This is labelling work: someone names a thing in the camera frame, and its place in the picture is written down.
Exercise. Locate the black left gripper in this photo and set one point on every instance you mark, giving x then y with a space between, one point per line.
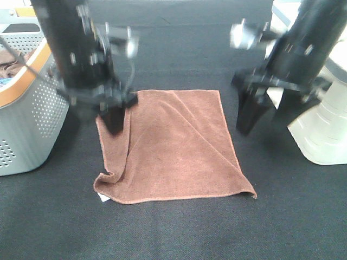
84 60

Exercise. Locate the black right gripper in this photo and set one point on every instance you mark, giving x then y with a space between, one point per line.
293 65

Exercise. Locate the brown microfibre towel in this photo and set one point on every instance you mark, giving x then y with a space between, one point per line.
175 144

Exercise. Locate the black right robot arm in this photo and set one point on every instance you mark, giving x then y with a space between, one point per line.
335 10

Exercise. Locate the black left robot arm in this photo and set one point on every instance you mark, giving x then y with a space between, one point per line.
49 13

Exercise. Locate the brown towel in basket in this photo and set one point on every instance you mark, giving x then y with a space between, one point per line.
10 65

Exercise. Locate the white plastic storage basket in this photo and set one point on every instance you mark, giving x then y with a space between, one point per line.
320 132

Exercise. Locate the grey perforated laundry basket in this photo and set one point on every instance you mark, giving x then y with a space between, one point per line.
32 113

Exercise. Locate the black table cloth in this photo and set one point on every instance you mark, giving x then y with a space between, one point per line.
300 212

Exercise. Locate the blue cloth in basket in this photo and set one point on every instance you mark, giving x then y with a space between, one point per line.
4 81

